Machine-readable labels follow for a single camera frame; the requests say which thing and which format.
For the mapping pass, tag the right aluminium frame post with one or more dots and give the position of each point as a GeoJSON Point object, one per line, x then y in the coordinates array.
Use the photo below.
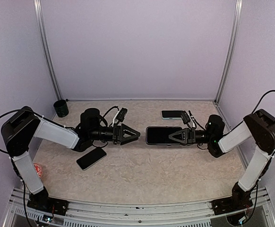
{"type": "Point", "coordinates": [230, 51]}

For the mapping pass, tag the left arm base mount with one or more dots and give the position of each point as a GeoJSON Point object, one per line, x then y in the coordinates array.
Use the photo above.
{"type": "Point", "coordinates": [43, 202]}

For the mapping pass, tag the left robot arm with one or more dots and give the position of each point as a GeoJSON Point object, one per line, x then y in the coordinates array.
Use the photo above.
{"type": "Point", "coordinates": [18, 131]}

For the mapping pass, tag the aluminium frame post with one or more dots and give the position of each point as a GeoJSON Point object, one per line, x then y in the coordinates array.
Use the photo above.
{"type": "Point", "coordinates": [46, 49]}
{"type": "Point", "coordinates": [230, 51]}

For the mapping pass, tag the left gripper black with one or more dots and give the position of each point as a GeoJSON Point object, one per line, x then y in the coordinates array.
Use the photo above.
{"type": "Point", "coordinates": [118, 131]}

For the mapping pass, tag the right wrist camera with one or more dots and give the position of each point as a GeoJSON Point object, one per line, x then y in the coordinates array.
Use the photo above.
{"type": "Point", "coordinates": [187, 120]}

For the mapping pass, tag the red patterned round coaster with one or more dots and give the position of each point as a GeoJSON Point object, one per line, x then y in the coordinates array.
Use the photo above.
{"type": "Point", "coordinates": [38, 169]}

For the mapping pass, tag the front aluminium rail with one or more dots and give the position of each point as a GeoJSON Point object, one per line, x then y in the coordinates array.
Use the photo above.
{"type": "Point", "coordinates": [93, 214]}

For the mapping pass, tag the black phone case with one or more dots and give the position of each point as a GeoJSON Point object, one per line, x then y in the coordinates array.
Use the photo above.
{"type": "Point", "coordinates": [158, 143]}

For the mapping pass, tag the dark green mug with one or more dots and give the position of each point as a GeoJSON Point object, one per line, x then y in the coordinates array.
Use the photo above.
{"type": "Point", "coordinates": [61, 108]}

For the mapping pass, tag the light blue phone case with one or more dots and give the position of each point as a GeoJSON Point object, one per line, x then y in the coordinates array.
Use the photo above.
{"type": "Point", "coordinates": [173, 116]}

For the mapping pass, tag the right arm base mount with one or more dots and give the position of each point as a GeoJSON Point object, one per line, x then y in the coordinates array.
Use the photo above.
{"type": "Point", "coordinates": [237, 201]}

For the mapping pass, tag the black phone teal edge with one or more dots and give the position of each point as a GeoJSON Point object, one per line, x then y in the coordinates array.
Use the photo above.
{"type": "Point", "coordinates": [172, 114]}

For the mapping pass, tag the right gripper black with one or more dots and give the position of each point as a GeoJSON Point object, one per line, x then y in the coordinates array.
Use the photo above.
{"type": "Point", "coordinates": [188, 135]}

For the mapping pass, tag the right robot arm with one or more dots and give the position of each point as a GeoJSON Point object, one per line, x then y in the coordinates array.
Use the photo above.
{"type": "Point", "coordinates": [259, 126]}

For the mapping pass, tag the left aluminium frame post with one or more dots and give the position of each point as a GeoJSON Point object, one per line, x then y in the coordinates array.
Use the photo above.
{"type": "Point", "coordinates": [46, 49]}

